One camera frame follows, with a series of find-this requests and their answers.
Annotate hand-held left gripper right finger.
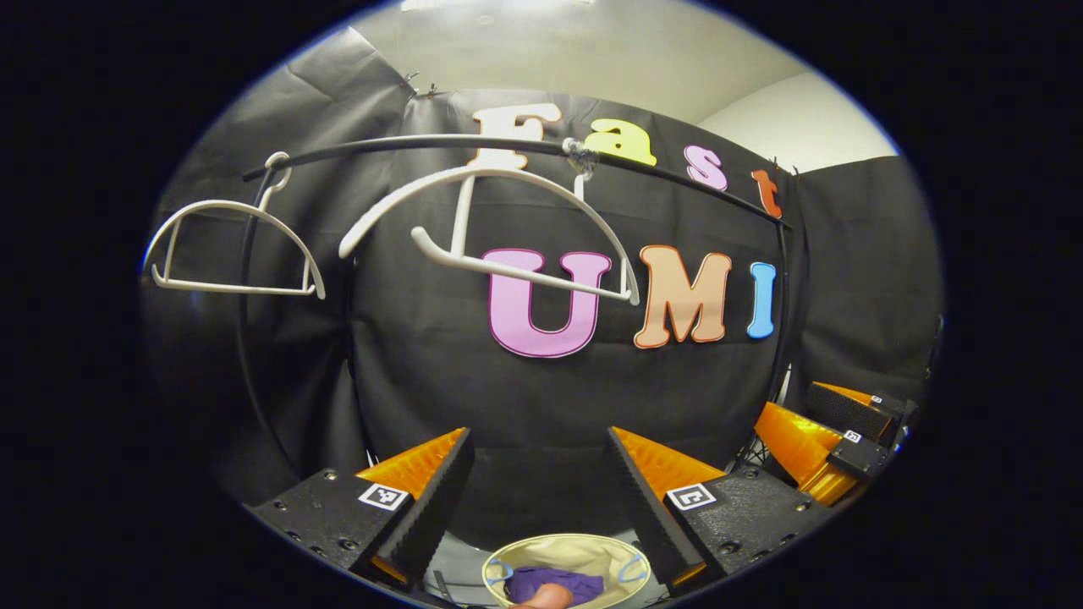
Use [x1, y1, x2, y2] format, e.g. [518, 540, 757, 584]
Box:
[606, 425, 834, 597]

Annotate black clothes rack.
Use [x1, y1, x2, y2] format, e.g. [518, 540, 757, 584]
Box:
[237, 134, 796, 479]

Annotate purple ribbed jacket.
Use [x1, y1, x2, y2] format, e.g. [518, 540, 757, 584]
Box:
[505, 565, 606, 608]

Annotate beige laundry hamper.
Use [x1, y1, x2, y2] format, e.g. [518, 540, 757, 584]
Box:
[481, 533, 652, 609]

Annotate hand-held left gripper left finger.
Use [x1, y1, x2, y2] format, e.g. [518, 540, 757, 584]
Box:
[244, 427, 476, 593]

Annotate white clothes hanger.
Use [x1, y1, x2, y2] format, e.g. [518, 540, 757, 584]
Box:
[338, 165, 641, 307]
[142, 152, 327, 301]

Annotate clear tape wrap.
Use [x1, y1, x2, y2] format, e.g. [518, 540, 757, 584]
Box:
[563, 138, 599, 177]

